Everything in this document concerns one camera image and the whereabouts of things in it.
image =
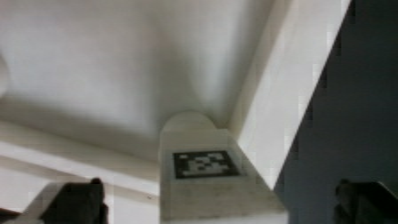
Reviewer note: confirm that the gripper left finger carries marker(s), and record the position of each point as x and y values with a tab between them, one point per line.
68	204

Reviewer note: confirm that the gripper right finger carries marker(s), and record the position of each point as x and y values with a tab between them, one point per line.
366	203

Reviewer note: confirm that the white table leg with tag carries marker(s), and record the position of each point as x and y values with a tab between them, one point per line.
213	192

